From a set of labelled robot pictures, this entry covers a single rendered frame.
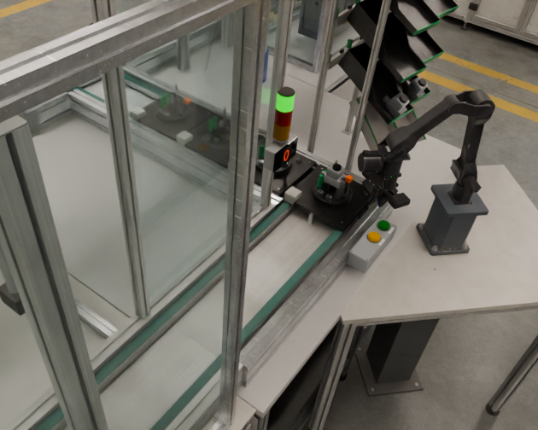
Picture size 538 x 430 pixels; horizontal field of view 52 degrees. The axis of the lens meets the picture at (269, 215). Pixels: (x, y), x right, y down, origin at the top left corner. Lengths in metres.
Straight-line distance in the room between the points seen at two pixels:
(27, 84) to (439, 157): 2.10
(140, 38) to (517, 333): 2.73
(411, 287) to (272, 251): 0.47
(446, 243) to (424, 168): 0.48
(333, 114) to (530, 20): 3.51
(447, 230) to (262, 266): 0.63
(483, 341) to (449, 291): 1.09
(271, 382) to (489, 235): 1.01
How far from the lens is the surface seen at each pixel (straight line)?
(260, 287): 1.68
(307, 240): 1.83
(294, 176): 1.98
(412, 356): 2.50
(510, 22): 5.85
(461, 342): 2.92
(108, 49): 0.53
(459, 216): 1.88
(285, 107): 1.58
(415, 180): 2.28
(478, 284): 1.96
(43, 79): 0.49
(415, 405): 2.65
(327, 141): 2.37
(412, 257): 1.96
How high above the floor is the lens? 2.22
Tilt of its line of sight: 43 degrees down
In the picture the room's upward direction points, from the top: 6 degrees clockwise
